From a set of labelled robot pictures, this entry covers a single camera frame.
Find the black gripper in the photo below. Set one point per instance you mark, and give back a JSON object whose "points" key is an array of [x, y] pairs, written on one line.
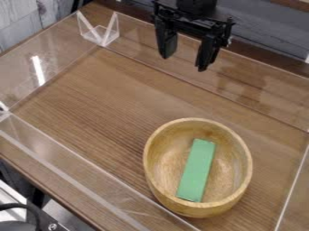
{"points": [[197, 18]]}

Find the green rectangular block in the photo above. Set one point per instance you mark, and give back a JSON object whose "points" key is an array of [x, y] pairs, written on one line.
{"points": [[197, 170]]}

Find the brown wooden bowl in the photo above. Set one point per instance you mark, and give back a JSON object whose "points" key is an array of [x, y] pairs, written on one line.
{"points": [[165, 155]]}

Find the clear acrylic corner bracket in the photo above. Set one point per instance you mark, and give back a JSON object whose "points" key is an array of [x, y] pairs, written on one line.
{"points": [[99, 34]]}

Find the clear acrylic front wall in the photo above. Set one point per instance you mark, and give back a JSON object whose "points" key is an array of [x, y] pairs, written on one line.
{"points": [[97, 196]]}

